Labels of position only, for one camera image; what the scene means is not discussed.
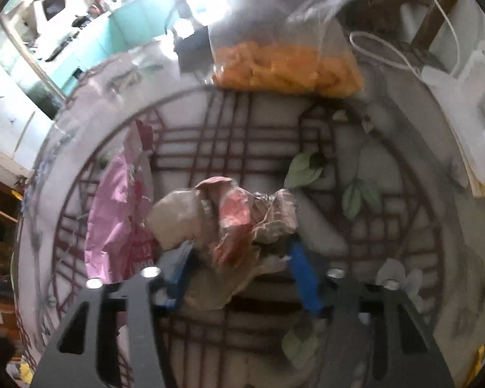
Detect pink plastic wrapper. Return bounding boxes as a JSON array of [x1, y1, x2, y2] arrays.
[[84, 120, 156, 284]]

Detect pink paper trash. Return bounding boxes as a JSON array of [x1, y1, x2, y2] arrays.
[[144, 176, 298, 311]]

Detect bag of orange snacks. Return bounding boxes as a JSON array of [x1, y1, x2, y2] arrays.
[[208, 0, 363, 98]]

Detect white refrigerator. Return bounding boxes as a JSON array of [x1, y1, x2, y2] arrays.
[[0, 64, 52, 168]]

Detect teal kitchen cabinets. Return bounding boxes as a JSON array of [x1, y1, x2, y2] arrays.
[[0, 0, 179, 98]]

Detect patterned tablecloth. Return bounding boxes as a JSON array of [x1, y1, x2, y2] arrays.
[[15, 45, 485, 387]]

